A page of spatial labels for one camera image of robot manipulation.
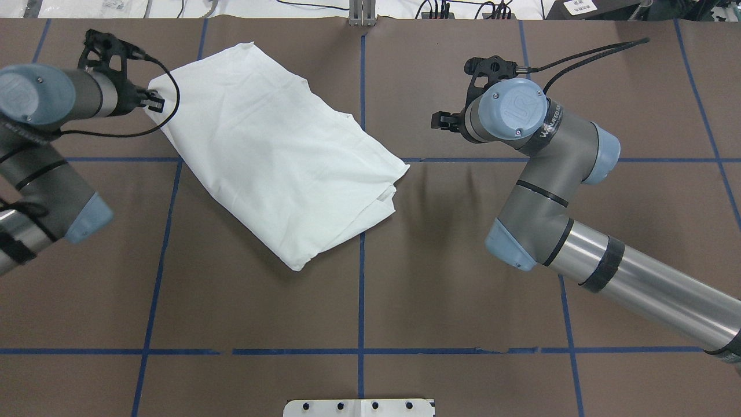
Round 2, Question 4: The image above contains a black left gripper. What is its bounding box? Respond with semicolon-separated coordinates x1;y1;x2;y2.
116;78;165;116

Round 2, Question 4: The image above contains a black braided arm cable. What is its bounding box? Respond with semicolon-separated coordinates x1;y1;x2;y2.
515;37;651;96

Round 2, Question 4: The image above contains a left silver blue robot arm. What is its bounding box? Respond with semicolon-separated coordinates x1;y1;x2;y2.
1;63;165;274

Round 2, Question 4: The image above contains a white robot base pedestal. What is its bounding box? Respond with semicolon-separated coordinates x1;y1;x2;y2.
283;398;436;416

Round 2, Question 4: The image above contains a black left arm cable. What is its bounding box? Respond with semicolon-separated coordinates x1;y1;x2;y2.
58;55;181;140

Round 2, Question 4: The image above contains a white long-sleeve printed shirt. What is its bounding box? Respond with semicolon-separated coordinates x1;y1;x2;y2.
148;42;409;272

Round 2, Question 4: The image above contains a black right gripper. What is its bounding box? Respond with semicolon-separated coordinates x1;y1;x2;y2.
431;110;469;135

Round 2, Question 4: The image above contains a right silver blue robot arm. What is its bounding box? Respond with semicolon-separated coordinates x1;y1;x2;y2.
430;78;740;369

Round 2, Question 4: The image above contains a grey aluminium frame post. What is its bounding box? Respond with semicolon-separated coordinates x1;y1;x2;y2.
349;0;377;27

